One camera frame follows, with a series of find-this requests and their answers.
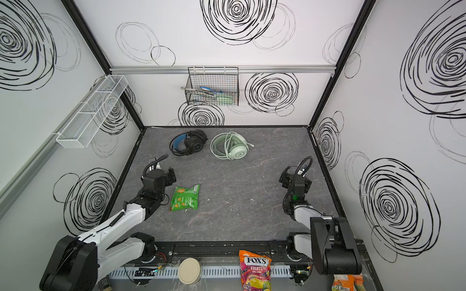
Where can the green item in basket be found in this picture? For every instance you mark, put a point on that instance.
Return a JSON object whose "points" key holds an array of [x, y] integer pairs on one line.
{"points": [[225, 99]]}

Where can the Fox's fruits candy bag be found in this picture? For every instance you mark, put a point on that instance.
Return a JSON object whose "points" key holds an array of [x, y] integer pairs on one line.
{"points": [[255, 271]]}

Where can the small dark jar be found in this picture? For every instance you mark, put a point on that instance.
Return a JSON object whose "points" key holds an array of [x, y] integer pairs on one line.
{"points": [[104, 285]]}

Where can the mint green headphones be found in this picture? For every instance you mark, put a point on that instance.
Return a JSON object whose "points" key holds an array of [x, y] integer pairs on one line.
{"points": [[230, 146]]}

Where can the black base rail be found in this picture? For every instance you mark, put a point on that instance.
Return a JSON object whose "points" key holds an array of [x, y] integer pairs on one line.
{"points": [[279, 251]]}

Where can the aluminium wall rail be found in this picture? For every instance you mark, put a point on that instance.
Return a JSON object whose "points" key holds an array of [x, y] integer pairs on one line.
{"points": [[204, 69]]}

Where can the green snack bag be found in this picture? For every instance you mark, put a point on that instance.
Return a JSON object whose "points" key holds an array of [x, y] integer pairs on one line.
{"points": [[185, 198]]}

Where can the blue handled tool in basket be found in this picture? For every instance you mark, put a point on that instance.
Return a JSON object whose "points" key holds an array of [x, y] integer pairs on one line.
{"points": [[209, 90]]}

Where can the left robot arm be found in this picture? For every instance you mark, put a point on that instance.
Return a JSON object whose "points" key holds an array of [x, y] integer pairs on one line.
{"points": [[79, 263]]}

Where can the round beige lid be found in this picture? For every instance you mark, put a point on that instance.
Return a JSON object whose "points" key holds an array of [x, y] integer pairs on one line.
{"points": [[189, 271]]}

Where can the orange snack bag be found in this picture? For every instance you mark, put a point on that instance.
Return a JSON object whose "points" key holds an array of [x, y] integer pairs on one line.
{"points": [[348, 283]]}

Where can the black wire basket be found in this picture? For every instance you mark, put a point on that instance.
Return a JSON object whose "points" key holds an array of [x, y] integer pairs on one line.
{"points": [[225, 82]]}

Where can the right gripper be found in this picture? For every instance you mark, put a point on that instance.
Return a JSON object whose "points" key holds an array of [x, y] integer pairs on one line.
{"points": [[286, 177]]}

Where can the black blue headphones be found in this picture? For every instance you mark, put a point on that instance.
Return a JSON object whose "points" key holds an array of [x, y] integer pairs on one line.
{"points": [[188, 143]]}

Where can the white wire shelf basket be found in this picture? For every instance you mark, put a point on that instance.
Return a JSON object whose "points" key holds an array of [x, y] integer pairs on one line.
{"points": [[102, 110]]}

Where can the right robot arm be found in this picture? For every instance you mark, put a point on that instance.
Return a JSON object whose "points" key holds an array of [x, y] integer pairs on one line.
{"points": [[321, 229]]}

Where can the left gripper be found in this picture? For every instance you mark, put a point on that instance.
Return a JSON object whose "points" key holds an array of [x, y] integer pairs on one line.
{"points": [[169, 176]]}

